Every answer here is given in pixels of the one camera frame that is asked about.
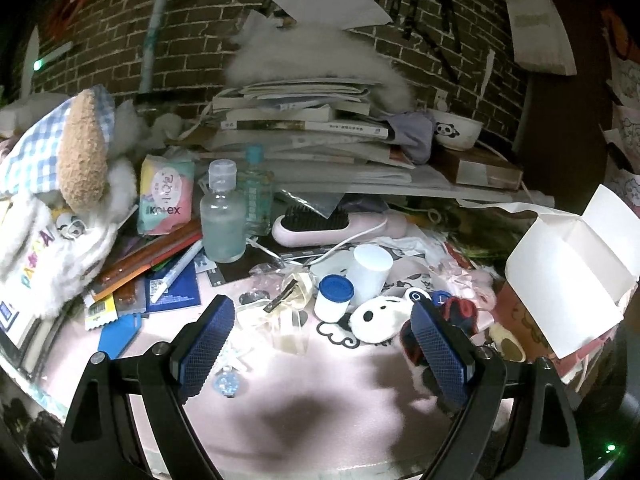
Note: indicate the dark blue packet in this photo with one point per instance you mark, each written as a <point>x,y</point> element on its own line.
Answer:
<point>182,293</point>

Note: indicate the white cardboard box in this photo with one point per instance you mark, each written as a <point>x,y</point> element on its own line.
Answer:
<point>575,273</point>

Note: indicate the pink hair brush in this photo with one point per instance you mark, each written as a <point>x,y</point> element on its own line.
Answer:
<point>301,227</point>

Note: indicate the panda print white bowl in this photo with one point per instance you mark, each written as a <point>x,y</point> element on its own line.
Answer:
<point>455,132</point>

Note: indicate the green glass bottle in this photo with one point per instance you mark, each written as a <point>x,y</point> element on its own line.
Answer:
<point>256,183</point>

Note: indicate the stack of books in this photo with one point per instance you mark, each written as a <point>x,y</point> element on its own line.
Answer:
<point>321,119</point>

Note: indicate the kotex pad package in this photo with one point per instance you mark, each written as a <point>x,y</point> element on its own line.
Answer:
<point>165,195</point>

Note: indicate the white tote bag on wall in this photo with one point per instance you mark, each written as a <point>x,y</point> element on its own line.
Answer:
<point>539,38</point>

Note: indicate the white fluffy fur item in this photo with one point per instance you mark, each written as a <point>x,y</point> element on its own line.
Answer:
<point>311,51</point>

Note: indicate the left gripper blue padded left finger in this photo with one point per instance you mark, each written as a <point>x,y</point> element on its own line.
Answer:
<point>197,345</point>

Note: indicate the panda face plush pouch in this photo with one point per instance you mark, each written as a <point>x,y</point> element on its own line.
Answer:
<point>379,319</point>

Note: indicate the blue lid small jar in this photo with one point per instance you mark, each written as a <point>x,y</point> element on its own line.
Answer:
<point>333,298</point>

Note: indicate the blue round keychain charm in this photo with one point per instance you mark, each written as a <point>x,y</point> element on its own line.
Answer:
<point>227,382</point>

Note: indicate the blue plastic card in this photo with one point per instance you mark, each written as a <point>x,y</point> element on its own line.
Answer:
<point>117,336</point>

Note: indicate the plush toy with plaid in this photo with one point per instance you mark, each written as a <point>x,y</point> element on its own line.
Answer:
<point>66,188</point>

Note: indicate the white pen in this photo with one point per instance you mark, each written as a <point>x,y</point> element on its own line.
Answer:
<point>164,283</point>

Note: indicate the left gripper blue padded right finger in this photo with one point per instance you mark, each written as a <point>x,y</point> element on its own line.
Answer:
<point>442,354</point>

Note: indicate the white cylindrical jar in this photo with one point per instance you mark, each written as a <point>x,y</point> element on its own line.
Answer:
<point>367,272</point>

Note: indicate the purple grey cloth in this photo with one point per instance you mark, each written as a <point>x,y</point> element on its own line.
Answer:
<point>413,132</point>

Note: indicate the frosted clear plastic bottle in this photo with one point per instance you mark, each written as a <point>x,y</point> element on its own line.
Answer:
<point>223,214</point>

